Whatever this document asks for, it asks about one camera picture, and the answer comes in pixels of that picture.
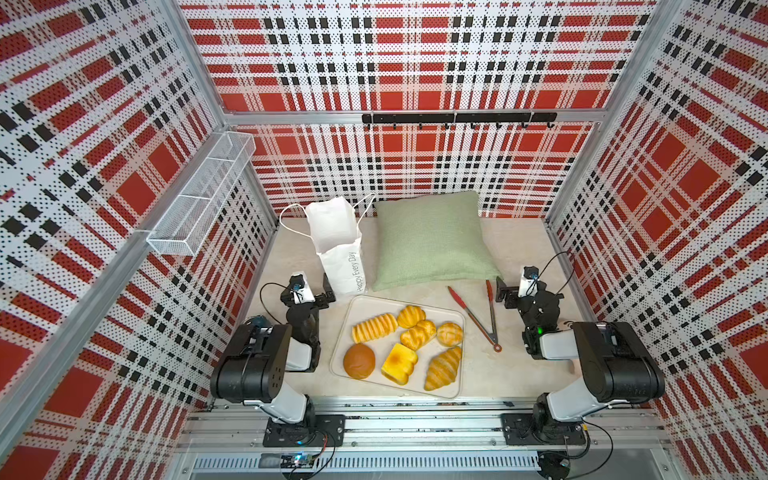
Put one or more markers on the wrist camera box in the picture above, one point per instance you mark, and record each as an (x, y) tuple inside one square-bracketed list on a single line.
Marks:
[(299, 290), (528, 281)]

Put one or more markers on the yellow square toast bread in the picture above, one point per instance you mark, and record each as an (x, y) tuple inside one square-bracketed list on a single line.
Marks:
[(399, 364)]

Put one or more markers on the striped croissant bread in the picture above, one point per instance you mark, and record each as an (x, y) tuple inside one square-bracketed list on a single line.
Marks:
[(443, 369)]

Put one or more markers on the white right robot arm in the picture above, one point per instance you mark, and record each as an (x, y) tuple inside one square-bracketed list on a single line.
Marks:
[(616, 368)]

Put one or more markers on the green circuit board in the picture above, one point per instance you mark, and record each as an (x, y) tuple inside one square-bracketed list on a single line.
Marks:
[(296, 461)]

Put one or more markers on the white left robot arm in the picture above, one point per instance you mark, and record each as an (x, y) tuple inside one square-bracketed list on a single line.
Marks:
[(263, 350)]

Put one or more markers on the long ridged yellow bread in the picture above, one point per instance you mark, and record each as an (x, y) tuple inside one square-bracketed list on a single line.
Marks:
[(374, 328)]

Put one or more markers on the round scored bread roll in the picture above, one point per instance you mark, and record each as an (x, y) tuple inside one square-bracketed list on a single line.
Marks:
[(449, 334)]

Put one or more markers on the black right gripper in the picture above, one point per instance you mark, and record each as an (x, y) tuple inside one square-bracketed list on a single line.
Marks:
[(525, 301)]

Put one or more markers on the round brown bun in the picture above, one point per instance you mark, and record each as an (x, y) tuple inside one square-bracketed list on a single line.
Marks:
[(359, 361)]

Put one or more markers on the black wall hook rail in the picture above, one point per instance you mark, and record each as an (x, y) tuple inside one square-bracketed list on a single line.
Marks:
[(522, 118)]

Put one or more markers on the white paper gift bag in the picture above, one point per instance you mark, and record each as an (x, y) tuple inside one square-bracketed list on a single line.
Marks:
[(337, 239)]

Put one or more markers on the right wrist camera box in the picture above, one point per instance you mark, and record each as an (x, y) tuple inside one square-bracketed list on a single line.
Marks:
[(528, 281)]

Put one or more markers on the white wire mesh basket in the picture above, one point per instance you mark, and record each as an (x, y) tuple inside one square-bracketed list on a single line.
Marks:
[(185, 225)]

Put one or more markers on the twisted braided yellow bread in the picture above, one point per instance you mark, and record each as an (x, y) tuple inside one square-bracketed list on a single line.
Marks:
[(419, 335)]

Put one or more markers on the small shell-shaped yellow bread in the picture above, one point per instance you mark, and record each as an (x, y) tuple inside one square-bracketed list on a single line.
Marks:
[(410, 316)]

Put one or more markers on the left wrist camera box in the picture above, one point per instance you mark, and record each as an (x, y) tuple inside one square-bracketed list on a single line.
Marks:
[(299, 290)]

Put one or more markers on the beige plastic tray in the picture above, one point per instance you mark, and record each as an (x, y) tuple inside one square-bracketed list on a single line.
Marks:
[(365, 307)]

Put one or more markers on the green cushion pillow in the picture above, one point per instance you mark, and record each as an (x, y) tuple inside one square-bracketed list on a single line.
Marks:
[(431, 238)]

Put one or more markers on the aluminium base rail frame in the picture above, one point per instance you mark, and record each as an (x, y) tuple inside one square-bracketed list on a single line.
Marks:
[(415, 438)]

